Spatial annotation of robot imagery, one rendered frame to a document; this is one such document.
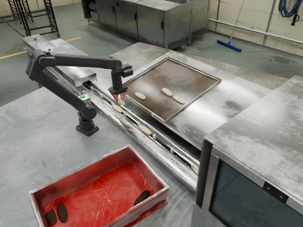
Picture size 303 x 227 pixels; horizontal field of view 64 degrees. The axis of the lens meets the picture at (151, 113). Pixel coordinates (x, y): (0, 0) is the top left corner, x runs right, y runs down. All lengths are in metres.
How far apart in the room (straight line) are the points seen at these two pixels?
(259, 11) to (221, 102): 3.66
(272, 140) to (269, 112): 0.13
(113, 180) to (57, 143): 0.43
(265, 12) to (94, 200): 4.41
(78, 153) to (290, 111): 0.99
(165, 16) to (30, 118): 2.89
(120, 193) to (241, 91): 0.92
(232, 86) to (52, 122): 1.14
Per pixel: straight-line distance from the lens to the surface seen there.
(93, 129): 1.44
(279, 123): 0.76
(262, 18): 4.99
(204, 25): 5.07
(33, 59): 1.22
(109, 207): 1.09
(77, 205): 1.13
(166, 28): 4.10
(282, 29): 4.85
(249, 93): 1.53
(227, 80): 1.62
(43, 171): 1.32
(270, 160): 0.64
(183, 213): 1.07
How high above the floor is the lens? 1.73
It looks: 36 degrees down
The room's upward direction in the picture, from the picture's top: 2 degrees counter-clockwise
